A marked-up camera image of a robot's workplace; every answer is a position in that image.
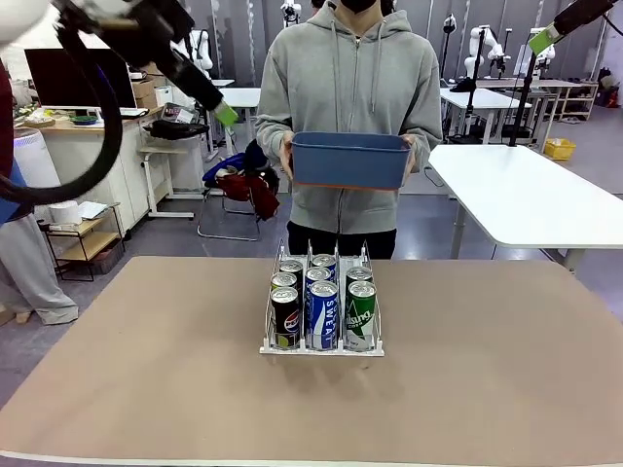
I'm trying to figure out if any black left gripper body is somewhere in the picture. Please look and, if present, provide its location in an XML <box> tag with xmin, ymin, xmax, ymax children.
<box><xmin>104</xmin><ymin>0</ymin><xmax>196</xmax><ymax>67</ymax></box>

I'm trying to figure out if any blue plastic bin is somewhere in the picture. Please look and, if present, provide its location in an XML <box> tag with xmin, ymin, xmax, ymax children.
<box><xmin>290</xmin><ymin>130</ymin><xmax>411</xmax><ymax>190</ymax></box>

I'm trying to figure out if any grey hoodie person right forearm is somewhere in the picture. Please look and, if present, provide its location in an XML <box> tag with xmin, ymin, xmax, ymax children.
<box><xmin>253</xmin><ymin>114</ymin><xmax>293</xmax><ymax>164</ymax></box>

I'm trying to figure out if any grey hoodie person left forearm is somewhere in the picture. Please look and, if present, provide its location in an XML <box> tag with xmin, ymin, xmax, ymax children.
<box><xmin>413</xmin><ymin>116</ymin><xmax>445</xmax><ymax>169</ymax></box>

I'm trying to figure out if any grey hoodie person right hand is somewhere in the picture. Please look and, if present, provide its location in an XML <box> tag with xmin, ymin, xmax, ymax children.
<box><xmin>279</xmin><ymin>133</ymin><xmax>298</xmax><ymax>179</ymax></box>

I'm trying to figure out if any grey hoodie person left hand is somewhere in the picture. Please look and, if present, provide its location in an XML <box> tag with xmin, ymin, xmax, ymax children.
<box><xmin>401</xmin><ymin>134</ymin><xmax>420</xmax><ymax>175</ymax></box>

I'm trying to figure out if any clear tray with items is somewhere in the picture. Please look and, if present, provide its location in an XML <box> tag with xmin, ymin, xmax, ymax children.
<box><xmin>163</xmin><ymin>101</ymin><xmax>199</xmax><ymax>124</ymax></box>

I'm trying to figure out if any white background desk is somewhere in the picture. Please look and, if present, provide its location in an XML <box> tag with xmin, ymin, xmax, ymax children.
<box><xmin>213</xmin><ymin>87</ymin><xmax>264</xmax><ymax>162</ymax></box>

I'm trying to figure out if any low cardboard box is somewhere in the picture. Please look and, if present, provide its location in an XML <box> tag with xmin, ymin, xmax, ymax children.
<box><xmin>129</xmin><ymin>77</ymin><xmax>160</xmax><ymax>109</ymax></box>

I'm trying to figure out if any black bag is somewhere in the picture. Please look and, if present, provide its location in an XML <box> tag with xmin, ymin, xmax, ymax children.
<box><xmin>144</xmin><ymin>118</ymin><xmax>210</xmax><ymax>141</ymax></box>

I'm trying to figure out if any black stand pole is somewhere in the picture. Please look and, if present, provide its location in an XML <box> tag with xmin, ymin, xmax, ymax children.
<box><xmin>508</xmin><ymin>46</ymin><xmax>536</xmax><ymax>147</ymax></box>

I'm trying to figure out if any black office chair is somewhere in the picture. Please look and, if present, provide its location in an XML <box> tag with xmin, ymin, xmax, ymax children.
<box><xmin>197</xmin><ymin>137</ymin><xmax>281</xmax><ymax>243</ymax></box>

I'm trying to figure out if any blue jacket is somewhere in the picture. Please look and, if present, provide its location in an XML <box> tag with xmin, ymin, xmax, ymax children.
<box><xmin>202</xmin><ymin>153</ymin><xmax>249</xmax><ymax>186</ymax></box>

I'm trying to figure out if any yellow plastic crate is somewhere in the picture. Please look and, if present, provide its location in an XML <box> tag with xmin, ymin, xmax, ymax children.
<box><xmin>543</xmin><ymin>137</ymin><xmax>577</xmax><ymax>162</ymax></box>

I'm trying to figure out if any white side table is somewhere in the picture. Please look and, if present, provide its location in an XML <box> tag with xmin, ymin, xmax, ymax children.
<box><xmin>137</xmin><ymin>138</ymin><xmax>196</xmax><ymax>220</ymax></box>

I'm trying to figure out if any black computer monitor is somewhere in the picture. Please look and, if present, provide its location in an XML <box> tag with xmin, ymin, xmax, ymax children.
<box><xmin>23</xmin><ymin>47</ymin><xmax>138</xmax><ymax>109</ymax></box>

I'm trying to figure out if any red jacket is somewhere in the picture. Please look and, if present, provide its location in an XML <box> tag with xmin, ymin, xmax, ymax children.
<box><xmin>216</xmin><ymin>172</ymin><xmax>282</xmax><ymax>223</ymax></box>

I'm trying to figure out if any white cabinet desk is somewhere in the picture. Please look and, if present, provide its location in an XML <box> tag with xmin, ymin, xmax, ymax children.
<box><xmin>17</xmin><ymin>106</ymin><xmax>165</xmax><ymax>239</ymax></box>

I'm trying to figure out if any person in grey hoodie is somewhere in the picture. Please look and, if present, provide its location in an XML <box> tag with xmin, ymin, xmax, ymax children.
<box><xmin>253</xmin><ymin>0</ymin><xmax>445</xmax><ymax>261</ymax></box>

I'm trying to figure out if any large white table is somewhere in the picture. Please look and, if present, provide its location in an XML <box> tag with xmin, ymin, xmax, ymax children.
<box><xmin>427</xmin><ymin>143</ymin><xmax>623</xmax><ymax>273</ymax></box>

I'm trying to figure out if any white paper stack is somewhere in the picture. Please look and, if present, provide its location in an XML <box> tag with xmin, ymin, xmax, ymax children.
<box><xmin>79</xmin><ymin>200</ymin><xmax>109</xmax><ymax>220</ymax></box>

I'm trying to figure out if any white air purifier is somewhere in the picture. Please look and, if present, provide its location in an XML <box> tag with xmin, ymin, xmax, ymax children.
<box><xmin>12</xmin><ymin>126</ymin><xmax>65</xmax><ymax>194</ymax></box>

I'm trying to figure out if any white cylinder roll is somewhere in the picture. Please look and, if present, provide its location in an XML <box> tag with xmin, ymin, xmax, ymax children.
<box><xmin>48</xmin><ymin>199</ymin><xmax>83</xmax><ymax>226</ymax></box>

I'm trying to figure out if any person in grey trousers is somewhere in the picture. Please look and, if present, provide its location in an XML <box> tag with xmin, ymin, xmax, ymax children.
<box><xmin>0</xmin><ymin>62</ymin><xmax>79</xmax><ymax>326</ymax></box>

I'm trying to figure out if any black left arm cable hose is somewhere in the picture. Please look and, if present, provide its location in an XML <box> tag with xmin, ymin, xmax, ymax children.
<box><xmin>0</xmin><ymin>14</ymin><xmax>126</xmax><ymax>203</ymax></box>

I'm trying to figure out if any black wire wooden shelf rack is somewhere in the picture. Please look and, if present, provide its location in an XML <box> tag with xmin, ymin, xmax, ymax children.
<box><xmin>37</xmin><ymin>201</ymin><xmax>126</xmax><ymax>282</ymax></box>

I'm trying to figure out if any white wire can dispenser rack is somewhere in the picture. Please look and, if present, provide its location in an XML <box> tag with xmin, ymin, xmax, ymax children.
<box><xmin>259</xmin><ymin>236</ymin><xmax>386</xmax><ymax>359</ymax></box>

